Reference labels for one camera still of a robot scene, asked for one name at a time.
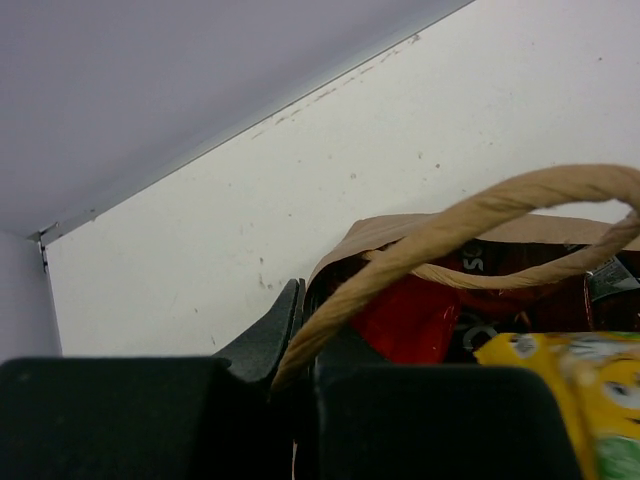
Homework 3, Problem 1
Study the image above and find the yellow M&M candy pack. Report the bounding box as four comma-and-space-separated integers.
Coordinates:
474, 332, 639, 479

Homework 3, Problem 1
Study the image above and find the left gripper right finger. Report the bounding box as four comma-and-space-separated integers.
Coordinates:
304, 323, 581, 479

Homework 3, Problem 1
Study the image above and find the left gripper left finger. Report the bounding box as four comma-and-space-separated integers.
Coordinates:
1, 280, 305, 479

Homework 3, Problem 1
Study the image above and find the brown paper bag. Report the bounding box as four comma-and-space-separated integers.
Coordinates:
271, 164, 639, 392

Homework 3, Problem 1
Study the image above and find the red Doritos chip bag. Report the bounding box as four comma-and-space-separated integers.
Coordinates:
344, 239, 640, 366

